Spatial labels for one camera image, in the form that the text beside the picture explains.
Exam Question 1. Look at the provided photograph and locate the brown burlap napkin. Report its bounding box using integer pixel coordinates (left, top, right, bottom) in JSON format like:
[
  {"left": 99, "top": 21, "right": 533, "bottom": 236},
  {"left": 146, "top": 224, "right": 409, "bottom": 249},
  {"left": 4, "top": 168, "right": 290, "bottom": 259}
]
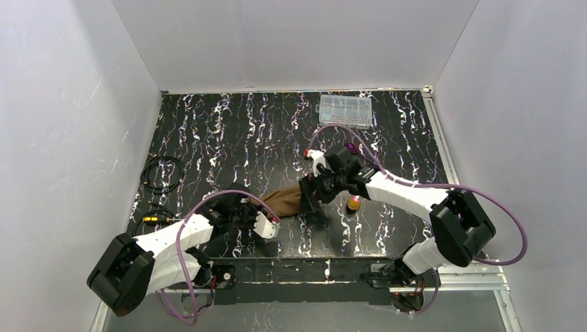
[{"left": 260, "top": 184, "right": 302, "bottom": 218}]

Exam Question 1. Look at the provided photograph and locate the purple spoon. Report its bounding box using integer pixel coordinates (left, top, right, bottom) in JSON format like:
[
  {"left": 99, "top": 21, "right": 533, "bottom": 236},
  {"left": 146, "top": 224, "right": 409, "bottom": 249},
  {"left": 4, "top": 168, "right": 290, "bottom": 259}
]
[{"left": 345, "top": 143, "right": 360, "bottom": 155}]

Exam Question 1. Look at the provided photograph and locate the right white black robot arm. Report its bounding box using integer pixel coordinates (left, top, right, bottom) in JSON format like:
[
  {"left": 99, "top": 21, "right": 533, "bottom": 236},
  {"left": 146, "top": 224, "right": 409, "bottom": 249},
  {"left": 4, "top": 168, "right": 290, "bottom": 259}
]
[{"left": 298, "top": 147, "right": 496, "bottom": 285}]

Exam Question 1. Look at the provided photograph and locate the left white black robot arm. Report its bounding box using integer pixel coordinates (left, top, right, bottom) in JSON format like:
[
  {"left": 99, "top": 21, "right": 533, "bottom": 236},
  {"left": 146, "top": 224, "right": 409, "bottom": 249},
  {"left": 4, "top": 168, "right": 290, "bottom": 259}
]
[{"left": 87, "top": 183, "right": 280, "bottom": 317}]

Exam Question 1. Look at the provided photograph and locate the clear plastic organizer box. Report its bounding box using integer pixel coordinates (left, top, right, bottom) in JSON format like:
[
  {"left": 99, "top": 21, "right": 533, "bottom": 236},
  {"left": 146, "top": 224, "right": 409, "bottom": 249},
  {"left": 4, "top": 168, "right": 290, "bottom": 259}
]
[{"left": 318, "top": 94, "right": 372, "bottom": 129}]

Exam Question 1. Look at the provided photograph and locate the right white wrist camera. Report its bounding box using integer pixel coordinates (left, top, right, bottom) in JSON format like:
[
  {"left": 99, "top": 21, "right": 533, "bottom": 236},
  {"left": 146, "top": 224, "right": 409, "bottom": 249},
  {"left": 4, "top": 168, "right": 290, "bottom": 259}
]
[{"left": 304, "top": 149, "right": 329, "bottom": 176}]

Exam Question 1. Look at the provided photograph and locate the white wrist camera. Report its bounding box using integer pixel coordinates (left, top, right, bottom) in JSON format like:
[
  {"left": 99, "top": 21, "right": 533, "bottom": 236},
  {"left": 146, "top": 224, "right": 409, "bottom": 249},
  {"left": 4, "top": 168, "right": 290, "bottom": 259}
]
[
  {"left": 253, "top": 212, "right": 280, "bottom": 239},
  {"left": 304, "top": 149, "right": 329, "bottom": 176}
]

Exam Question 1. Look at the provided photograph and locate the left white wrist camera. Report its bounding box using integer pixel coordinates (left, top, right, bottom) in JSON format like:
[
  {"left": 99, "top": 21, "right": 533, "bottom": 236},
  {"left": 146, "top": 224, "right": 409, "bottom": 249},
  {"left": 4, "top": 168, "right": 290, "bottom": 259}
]
[{"left": 253, "top": 212, "right": 280, "bottom": 239}]

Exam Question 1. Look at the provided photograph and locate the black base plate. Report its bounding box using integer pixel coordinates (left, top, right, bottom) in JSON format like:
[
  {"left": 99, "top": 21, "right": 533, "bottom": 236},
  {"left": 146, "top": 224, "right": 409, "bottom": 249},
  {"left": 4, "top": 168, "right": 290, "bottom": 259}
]
[{"left": 194, "top": 257, "right": 440, "bottom": 310}]

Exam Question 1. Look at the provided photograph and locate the black coiled cable yellow plug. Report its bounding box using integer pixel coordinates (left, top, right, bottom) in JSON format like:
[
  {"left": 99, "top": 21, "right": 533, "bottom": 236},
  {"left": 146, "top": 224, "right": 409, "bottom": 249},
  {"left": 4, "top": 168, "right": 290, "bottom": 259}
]
[{"left": 130, "top": 155, "right": 186, "bottom": 237}]

